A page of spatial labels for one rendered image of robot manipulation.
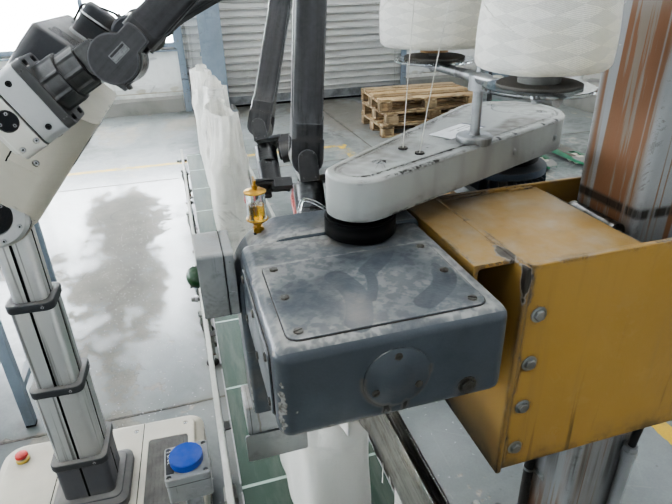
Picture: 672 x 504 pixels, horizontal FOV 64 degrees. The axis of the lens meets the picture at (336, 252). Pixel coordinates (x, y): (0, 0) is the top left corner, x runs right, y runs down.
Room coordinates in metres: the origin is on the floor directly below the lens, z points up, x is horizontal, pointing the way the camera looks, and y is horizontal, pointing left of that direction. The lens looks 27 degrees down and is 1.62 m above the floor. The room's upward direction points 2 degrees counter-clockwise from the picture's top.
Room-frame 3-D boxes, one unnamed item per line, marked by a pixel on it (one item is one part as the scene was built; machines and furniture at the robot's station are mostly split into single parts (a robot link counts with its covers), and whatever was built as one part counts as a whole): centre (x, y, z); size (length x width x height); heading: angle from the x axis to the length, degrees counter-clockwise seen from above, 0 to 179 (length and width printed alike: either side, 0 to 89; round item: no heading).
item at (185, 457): (0.71, 0.29, 0.84); 0.06 x 0.06 x 0.02
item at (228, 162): (2.61, 0.53, 0.74); 0.47 x 0.22 x 0.72; 14
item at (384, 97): (6.55, -1.04, 0.36); 1.20 x 0.82 x 0.14; 102
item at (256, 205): (0.64, 0.10, 1.37); 0.03 x 0.02 x 0.03; 16
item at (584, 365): (0.66, -0.33, 1.18); 0.34 x 0.25 x 0.31; 106
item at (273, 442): (0.63, 0.11, 0.98); 0.09 x 0.05 x 0.05; 106
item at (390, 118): (6.58, -1.07, 0.22); 1.21 x 0.84 x 0.14; 106
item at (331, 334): (0.54, -0.01, 1.21); 0.30 x 0.25 x 0.30; 16
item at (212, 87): (3.33, 0.72, 0.74); 0.47 x 0.22 x 0.72; 17
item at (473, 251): (0.62, -0.15, 1.26); 0.22 x 0.05 x 0.16; 16
